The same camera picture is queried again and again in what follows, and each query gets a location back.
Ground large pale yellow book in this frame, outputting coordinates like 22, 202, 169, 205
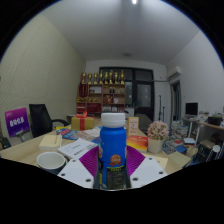
143, 151, 169, 171

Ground upright orange box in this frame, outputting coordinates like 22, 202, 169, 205
126, 116, 140, 137

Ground orange red book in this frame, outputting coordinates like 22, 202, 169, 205
125, 134, 149, 153

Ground white printed booklet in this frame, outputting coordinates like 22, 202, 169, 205
57, 137, 99, 160

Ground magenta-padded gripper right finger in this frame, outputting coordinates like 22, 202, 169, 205
125, 145, 169, 189

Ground yellow gift box red ribbon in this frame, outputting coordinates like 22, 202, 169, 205
70, 111, 95, 132

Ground wooden shelf unit with trophies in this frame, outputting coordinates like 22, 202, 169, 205
76, 69, 127, 114

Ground black mesh chair back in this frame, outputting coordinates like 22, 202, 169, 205
0, 134, 13, 150

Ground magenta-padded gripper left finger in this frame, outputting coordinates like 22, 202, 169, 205
57, 145, 100, 190

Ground black-framed glass door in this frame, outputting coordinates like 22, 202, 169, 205
99, 66, 155, 122

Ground black office chair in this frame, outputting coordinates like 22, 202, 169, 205
28, 103, 70, 139

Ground pink flowers in white pot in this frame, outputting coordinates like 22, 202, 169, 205
146, 120, 170, 154

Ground computer monitor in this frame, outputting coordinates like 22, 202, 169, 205
185, 102, 199, 117

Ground blue colourful book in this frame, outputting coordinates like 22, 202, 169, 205
56, 128, 81, 140

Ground small pale yellow book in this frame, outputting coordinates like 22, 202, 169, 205
38, 133, 63, 152

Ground blue drink bottle white cap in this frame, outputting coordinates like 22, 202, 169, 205
97, 112, 128, 191

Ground purple sign board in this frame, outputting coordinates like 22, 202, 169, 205
4, 107, 31, 138

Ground white round stool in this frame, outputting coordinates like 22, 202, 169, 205
204, 143, 223, 163

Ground white wall air conditioner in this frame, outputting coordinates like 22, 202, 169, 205
166, 65, 183, 80

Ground cluttered side desk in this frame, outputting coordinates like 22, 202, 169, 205
183, 114, 224, 158

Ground dark cup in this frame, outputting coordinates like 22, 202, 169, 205
36, 151, 67, 175

